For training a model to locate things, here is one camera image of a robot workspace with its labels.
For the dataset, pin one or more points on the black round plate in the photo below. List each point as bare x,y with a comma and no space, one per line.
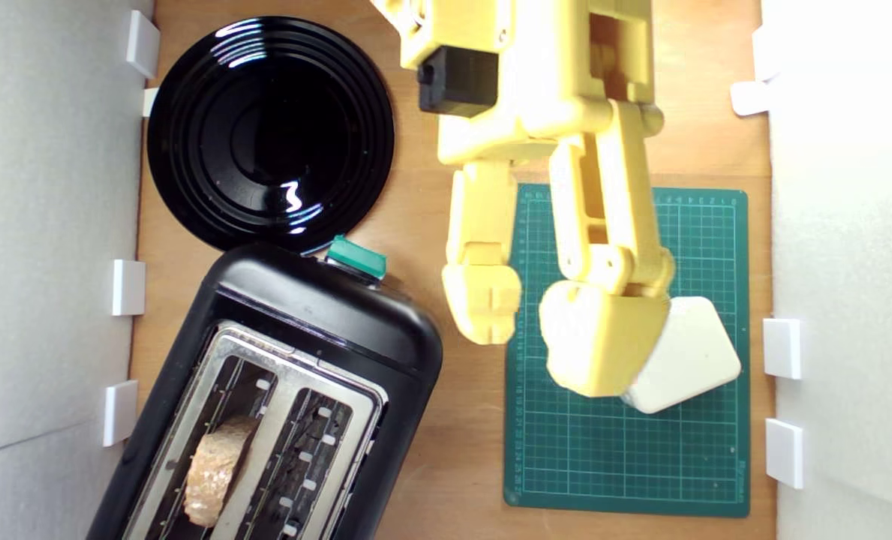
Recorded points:
265,135

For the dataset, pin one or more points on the brown bread slice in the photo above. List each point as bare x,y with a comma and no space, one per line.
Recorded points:
217,472

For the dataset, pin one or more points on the green cutting mat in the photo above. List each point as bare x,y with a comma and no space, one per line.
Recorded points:
641,465

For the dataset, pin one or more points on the white wall clip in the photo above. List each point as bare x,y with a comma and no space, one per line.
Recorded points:
120,412
128,287
785,452
783,349
749,97
150,102
762,52
143,43

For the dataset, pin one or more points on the black two-slot toaster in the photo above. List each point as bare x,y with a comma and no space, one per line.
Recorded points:
325,307

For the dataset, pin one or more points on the white rounded block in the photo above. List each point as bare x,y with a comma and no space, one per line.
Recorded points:
697,360

